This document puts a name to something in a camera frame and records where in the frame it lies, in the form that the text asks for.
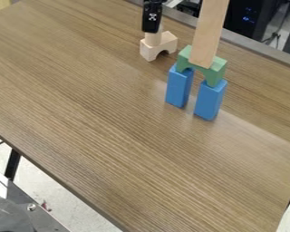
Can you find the beige wooden arch block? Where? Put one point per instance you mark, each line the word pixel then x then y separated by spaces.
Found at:
pixel 160 46

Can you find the tall beige wooden block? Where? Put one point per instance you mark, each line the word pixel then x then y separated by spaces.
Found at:
pixel 209 31

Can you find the beige wooden cylinder block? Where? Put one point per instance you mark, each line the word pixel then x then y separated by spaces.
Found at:
pixel 153 38

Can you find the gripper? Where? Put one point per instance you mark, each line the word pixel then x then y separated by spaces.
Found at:
pixel 154 1

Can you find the blue rectangular block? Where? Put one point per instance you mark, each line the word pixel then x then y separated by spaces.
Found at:
pixel 179 87
pixel 210 99

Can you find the green arch block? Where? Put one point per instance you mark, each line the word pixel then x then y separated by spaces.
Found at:
pixel 216 69

